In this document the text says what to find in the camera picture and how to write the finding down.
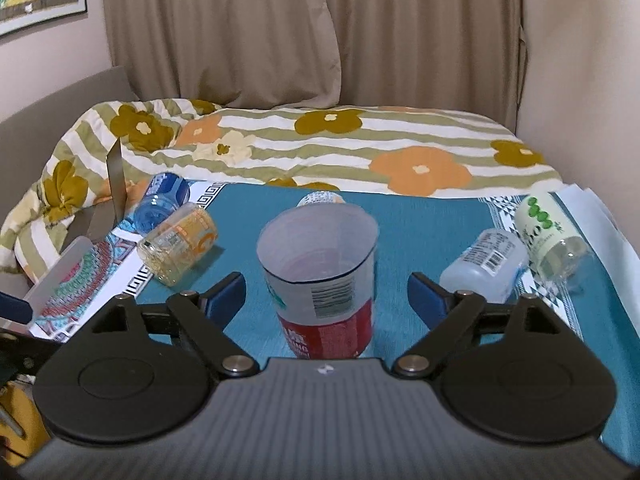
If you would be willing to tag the yellow object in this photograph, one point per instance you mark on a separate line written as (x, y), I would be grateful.
(15, 420)

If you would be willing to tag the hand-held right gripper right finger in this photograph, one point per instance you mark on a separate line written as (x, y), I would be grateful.
(424, 301)

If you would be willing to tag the grey sofa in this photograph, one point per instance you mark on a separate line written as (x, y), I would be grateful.
(50, 110)

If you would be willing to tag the blue label plastic bottle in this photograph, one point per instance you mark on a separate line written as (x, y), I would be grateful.
(160, 200)

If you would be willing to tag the small clear bottle barcode label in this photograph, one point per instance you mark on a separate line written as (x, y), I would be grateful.
(482, 265)

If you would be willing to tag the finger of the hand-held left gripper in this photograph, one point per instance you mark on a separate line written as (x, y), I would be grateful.
(12, 310)

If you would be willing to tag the beige curtain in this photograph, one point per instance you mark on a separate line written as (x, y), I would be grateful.
(250, 35)

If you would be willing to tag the floral striped blanket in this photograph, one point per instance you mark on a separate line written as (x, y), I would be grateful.
(350, 150)

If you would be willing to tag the pale paper sheets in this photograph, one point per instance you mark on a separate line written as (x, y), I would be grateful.
(590, 210)

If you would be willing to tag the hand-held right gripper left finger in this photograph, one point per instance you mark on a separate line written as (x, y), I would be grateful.
(227, 299)

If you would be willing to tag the green label plastic bottle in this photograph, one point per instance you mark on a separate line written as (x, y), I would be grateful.
(542, 230)

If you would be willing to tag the clear bottle with white label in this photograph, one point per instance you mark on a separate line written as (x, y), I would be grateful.
(320, 199)

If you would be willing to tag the red and white paper cup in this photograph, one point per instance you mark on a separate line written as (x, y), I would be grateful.
(325, 310)

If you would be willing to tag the orange label plastic bottle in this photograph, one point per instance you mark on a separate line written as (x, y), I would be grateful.
(180, 245)

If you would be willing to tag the grey folded panel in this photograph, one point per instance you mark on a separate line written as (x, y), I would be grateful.
(116, 185)

